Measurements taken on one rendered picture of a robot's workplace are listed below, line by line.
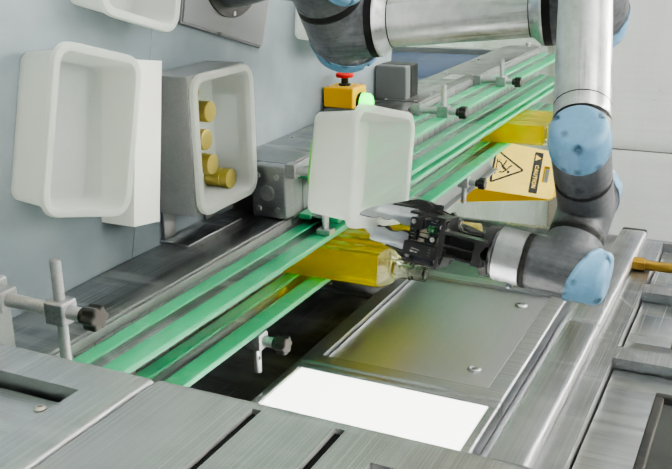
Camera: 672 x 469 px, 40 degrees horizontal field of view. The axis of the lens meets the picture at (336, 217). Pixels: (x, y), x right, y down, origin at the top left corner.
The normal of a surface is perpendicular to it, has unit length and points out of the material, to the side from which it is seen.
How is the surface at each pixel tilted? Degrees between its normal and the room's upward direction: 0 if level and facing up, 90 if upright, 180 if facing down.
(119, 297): 90
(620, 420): 90
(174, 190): 90
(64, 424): 90
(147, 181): 0
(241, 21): 3
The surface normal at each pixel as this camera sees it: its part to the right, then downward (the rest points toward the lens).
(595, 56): 0.15, -0.50
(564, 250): -0.29, -0.57
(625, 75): -0.44, 0.27
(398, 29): -0.28, 0.47
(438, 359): -0.01, -0.96
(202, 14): 0.89, 0.17
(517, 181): -0.12, -0.23
